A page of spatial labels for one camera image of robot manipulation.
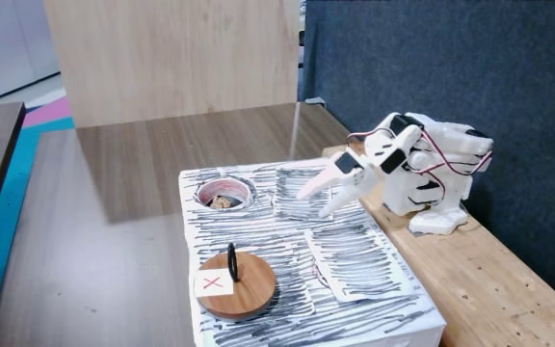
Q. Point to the brown debris piece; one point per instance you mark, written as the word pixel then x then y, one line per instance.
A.
pixel 219 202

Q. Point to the round wooden lid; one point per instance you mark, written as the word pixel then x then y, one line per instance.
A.
pixel 253 289

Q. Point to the small scribbled paper sheet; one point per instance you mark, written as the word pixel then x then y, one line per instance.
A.
pixel 292 212

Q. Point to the large scribbled paper sheet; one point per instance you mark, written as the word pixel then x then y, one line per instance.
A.
pixel 354 260

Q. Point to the white box with black scribbles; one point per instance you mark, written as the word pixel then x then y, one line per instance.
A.
pixel 277 241

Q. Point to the grey partition foot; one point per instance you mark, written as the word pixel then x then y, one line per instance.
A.
pixel 315 101

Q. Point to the fabric partition panel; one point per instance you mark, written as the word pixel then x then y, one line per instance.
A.
pixel 451 58

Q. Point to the white label with red cross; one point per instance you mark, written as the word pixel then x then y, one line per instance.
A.
pixel 205 289

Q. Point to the long wooden beam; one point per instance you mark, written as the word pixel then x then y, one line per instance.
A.
pixel 475 289

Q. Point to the light wooden panel board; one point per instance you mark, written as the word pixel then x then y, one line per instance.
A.
pixel 162 58

